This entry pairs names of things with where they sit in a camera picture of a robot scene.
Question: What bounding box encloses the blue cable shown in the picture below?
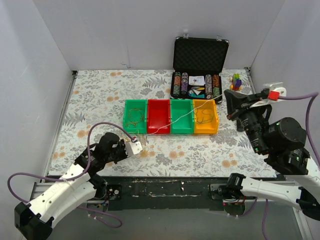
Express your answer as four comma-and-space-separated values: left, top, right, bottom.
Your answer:
194, 107, 216, 125

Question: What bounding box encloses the white cable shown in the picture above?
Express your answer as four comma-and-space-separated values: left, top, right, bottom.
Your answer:
144, 93, 226, 137

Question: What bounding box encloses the orange cable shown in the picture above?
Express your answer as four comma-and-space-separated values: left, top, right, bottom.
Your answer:
126, 107, 146, 127

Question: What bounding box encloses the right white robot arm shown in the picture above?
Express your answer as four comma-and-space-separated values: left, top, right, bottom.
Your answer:
222, 88, 320, 221

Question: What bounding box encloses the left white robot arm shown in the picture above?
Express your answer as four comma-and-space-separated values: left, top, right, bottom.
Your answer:
14, 132, 128, 240

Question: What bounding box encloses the colourful toy block car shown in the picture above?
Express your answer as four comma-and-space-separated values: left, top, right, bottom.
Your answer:
229, 73, 242, 91

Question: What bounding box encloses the yellow plastic bin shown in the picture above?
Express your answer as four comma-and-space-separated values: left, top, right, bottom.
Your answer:
192, 99, 219, 135

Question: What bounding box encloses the left green plastic bin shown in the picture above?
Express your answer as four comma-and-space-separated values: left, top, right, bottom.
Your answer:
122, 99, 148, 135

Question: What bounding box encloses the green plastic bin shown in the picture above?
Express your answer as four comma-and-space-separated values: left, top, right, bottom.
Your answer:
170, 99, 195, 134
122, 99, 148, 135

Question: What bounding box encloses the black poker chip case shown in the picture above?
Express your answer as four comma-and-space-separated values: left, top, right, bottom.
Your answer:
170, 36, 230, 104

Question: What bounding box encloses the right green plastic bin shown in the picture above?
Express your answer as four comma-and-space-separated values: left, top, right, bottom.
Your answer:
170, 99, 195, 134

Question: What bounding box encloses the red plastic bin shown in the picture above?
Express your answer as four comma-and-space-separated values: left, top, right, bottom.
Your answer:
146, 99, 171, 134

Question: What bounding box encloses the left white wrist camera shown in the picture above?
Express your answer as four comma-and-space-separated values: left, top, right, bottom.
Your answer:
124, 138, 143, 158

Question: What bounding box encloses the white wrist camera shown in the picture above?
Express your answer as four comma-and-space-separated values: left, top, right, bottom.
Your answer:
250, 82, 287, 108
124, 138, 143, 158

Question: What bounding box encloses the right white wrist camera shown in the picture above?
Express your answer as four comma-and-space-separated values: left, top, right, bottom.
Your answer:
250, 82, 287, 108

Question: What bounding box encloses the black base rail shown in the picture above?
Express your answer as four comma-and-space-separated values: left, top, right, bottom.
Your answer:
89, 176, 245, 211

